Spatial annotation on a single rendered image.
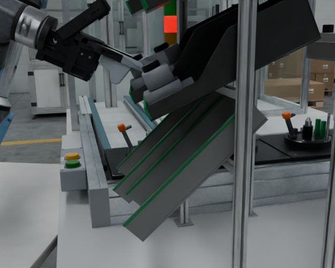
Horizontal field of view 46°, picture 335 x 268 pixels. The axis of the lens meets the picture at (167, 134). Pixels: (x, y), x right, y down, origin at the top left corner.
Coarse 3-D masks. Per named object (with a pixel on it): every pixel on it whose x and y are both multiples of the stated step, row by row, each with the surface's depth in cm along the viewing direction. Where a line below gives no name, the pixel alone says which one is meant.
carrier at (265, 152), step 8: (256, 136) 127; (256, 144) 116; (264, 144) 122; (256, 152) 114; (264, 152) 115; (272, 152) 114; (280, 152) 114; (232, 160) 108; (256, 160) 108; (264, 160) 108; (272, 160) 108; (280, 160) 109; (288, 160) 109; (224, 168) 105
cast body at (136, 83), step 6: (138, 54) 80; (138, 60) 79; (144, 60) 78; (150, 60) 79; (132, 72) 79; (138, 72) 79; (132, 78) 83; (138, 78) 79; (132, 84) 79; (138, 84) 79; (144, 84) 80
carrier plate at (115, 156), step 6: (108, 150) 119; (114, 150) 118; (120, 150) 118; (108, 156) 113; (114, 156) 113; (120, 156) 113; (108, 162) 108; (114, 162) 108; (120, 162) 108; (108, 168) 108; (114, 168) 103; (114, 174) 99; (120, 174) 99
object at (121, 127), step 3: (123, 123) 108; (117, 126) 108; (120, 126) 107; (123, 126) 107; (129, 126) 108; (120, 129) 107; (123, 129) 107; (126, 129) 108; (123, 132) 108; (126, 132) 108; (123, 135) 108; (126, 135) 108; (126, 138) 108; (126, 141) 109; (129, 141) 109; (129, 144) 109; (129, 147) 109; (132, 147) 109
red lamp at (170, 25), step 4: (164, 16) 122; (168, 16) 120; (172, 16) 120; (176, 16) 121; (164, 20) 122; (168, 20) 121; (172, 20) 120; (176, 20) 121; (164, 24) 122; (168, 24) 121; (172, 24) 121; (176, 24) 121; (164, 28) 123; (168, 28) 121; (172, 28) 121; (176, 28) 121
